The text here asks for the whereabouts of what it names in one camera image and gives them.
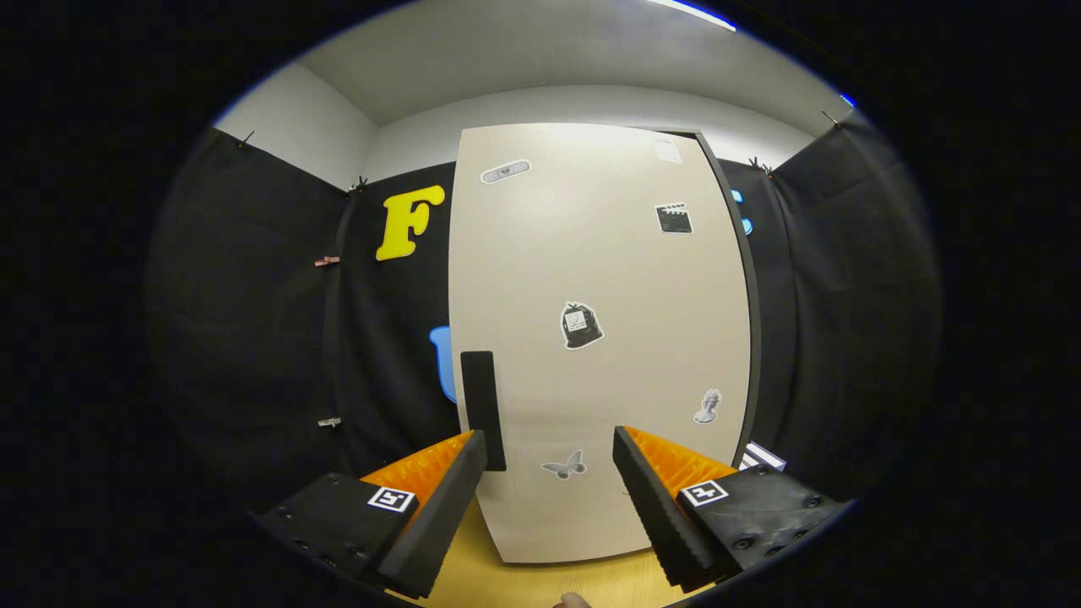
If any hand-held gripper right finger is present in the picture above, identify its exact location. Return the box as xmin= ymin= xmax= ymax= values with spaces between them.
xmin=612 ymin=425 xmax=848 ymax=592

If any grey shoe cabinet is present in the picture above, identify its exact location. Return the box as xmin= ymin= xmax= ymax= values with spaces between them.
xmin=659 ymin=127 xmax=763 ymax=470

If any black backdrop cloth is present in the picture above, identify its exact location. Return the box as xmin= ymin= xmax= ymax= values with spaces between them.
xmin=144 ymin=110 xmax=942 ymax=541

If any white book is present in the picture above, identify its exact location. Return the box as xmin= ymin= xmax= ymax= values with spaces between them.
xmin=739 ymin=442 xmax=788 ymax=472

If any long ceiling light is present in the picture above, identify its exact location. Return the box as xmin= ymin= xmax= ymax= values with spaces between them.
xmin=646 ymin=0 xmax=737 ymax=33

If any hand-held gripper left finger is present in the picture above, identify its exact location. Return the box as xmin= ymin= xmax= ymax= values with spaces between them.
xmin=253 ymin=429 xmax=489 ymax=600

